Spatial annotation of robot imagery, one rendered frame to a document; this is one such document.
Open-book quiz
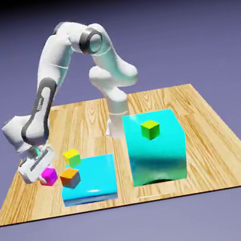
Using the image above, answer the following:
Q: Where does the large cyan tall box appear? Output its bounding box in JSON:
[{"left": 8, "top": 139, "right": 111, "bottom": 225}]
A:
[{"left": 121, "top": 107, "right": 193, "bottom": 188}]

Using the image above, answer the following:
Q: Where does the small green cube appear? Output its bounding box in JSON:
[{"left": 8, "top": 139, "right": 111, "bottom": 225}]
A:
[{"left": 140, "top": 118, "right": 162, "bottom": 142}]

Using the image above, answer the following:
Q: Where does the small magenta cube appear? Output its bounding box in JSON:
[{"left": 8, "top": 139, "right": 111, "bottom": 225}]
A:
[{"left": 38, "top": 166, "right": 60, "bottom": 189}]

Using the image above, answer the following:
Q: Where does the small orange cube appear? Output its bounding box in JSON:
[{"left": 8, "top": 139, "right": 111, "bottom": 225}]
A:
[{"left": 58, "top": 166, "right": 82, "bottom": 191}]

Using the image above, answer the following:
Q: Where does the small yellow cube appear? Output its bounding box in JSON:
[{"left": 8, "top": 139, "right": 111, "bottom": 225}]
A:
[{"left": 62, "top": 147, "right": 83, "bottom": 169}]

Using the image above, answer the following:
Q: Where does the large cyan flat box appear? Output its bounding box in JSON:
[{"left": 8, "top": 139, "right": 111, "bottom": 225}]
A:
[{"left": 56, "top": 153, "right": 122, "bottom": 208}]

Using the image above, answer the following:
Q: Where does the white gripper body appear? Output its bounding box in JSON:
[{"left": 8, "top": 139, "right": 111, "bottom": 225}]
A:
[{"left": 15, "top": 145, "right": 60, "bottom": 186}]

